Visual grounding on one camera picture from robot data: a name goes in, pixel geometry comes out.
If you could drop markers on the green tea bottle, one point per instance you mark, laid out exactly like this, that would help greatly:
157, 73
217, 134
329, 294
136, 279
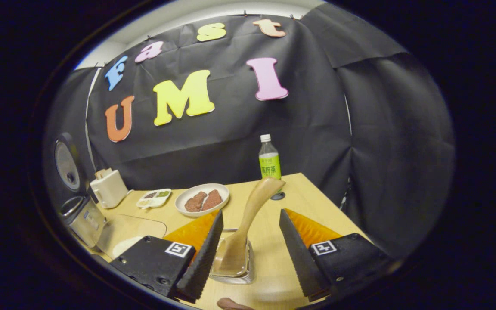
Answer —
270, 165

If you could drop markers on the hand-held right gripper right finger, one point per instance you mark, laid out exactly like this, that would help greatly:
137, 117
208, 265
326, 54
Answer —
299, 254

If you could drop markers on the toast slice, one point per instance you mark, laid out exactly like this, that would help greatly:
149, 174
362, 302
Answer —
100, 174
107, 171

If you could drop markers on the white toaster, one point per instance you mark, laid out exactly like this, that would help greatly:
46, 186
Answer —
110, 189

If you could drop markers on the wooden spoon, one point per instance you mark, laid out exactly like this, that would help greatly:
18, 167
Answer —
256, 202

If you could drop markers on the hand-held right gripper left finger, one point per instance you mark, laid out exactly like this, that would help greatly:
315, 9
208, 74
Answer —
203, 262

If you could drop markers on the clear chopstick holder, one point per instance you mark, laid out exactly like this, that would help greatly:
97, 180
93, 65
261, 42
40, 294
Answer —
250, 267

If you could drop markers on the white divided snack dish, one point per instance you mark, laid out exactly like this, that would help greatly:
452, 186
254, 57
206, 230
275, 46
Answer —
154, 199

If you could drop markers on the black backdrop cloth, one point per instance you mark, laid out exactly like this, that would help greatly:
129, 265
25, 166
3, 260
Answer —
239, 142

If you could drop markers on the dark round table grommet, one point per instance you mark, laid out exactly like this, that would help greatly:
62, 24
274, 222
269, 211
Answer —
279, 196

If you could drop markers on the black silver rice cooker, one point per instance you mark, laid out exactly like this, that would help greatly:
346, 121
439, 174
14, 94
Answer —
85, 219

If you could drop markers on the white round plate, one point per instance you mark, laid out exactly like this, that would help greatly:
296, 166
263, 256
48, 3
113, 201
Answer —
187, 193

